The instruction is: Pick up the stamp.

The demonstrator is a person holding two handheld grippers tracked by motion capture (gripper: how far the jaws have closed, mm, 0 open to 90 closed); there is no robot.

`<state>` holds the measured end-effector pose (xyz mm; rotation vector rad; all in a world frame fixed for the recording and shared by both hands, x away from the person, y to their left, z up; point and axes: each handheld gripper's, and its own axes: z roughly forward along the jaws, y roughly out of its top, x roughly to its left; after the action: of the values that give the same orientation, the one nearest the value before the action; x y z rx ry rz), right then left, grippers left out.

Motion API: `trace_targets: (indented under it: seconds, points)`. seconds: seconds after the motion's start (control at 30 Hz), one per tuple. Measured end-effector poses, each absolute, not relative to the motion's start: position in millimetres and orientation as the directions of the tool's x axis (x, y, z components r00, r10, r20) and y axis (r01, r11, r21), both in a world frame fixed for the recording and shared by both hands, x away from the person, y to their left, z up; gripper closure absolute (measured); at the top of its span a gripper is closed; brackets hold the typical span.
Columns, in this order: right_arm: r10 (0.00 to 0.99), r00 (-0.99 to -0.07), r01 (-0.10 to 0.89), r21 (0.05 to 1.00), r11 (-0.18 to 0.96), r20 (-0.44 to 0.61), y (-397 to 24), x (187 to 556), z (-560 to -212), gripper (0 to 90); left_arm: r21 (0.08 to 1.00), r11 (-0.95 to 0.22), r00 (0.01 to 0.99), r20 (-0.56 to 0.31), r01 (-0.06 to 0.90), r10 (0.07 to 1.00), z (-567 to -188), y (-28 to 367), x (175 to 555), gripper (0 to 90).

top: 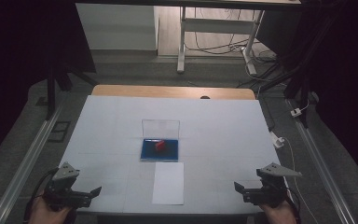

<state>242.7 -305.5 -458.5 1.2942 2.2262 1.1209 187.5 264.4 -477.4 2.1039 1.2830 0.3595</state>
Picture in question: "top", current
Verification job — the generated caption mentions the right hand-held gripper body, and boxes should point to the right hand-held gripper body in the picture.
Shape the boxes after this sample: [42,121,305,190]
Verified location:
[242,161,303,209]

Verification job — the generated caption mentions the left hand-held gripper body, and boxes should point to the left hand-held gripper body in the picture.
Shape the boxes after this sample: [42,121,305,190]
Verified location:
[42,161,93,210]

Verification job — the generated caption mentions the blue ink pad box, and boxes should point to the blue ink pad box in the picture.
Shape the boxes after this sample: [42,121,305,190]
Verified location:
[140,119,182,163]

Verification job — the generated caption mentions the red stamp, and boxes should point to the red stamp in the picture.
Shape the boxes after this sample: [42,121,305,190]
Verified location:
[154,139,167,153]

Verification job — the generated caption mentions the person's right hand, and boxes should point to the person's right hand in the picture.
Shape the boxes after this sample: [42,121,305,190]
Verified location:
[258,199,298,224]

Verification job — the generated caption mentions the person's left hand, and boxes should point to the person's left hand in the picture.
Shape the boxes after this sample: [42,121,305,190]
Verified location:
[27,198,73,224]

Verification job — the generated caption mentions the white plug adapter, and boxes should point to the white plug adapter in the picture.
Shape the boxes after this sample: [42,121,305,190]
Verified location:
[269,131,286,149]

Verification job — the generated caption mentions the white table cover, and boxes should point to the white table cover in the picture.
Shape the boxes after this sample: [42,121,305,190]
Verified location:
[60,94,289,217]

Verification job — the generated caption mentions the white paper sheet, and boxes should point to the white paper sheet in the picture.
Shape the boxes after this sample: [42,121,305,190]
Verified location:
[151,161,186,206]

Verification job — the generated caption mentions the white power adapter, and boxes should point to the white power adapter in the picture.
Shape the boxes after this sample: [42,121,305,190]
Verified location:
[290,106,303,119]

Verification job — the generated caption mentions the black tripod stand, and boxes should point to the black tripod stand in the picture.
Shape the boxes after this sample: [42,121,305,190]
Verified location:
[257,0,349,129]
[44,57,100,121]

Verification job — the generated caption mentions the wooden table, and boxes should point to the wooden table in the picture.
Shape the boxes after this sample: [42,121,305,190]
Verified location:
[90,84,256,101]

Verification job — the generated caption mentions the black curtain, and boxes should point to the black curtain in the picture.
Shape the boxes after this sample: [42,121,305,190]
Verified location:
[255,0,358,190]
[0,0,97,171]

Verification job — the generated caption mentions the white cabinet panel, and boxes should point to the white cabinet panel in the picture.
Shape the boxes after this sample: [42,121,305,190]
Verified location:
[75,3,160,52]

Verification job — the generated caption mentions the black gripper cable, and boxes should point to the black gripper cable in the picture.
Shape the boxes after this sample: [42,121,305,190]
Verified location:
[287,186,303,224]
[22,167,60,224]

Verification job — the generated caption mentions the long white cable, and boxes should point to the long white cable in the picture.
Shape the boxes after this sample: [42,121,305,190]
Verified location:
[282,136,322,224]

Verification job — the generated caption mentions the aluminium floor rail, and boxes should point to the aluminium floor rail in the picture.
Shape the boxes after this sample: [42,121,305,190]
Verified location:
[0,104,65,224]
[286,98,358,224]

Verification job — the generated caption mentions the black floor socket frame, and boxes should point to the black floor socket frame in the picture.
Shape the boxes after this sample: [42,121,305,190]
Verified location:
[48,120,72,144]

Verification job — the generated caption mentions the black floor cables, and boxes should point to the black floor cables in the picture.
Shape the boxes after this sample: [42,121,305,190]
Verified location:
[184,7,282,90]

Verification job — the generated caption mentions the white desk frame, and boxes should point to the white desk frame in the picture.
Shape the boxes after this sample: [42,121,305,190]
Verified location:
[176,5,266,77]

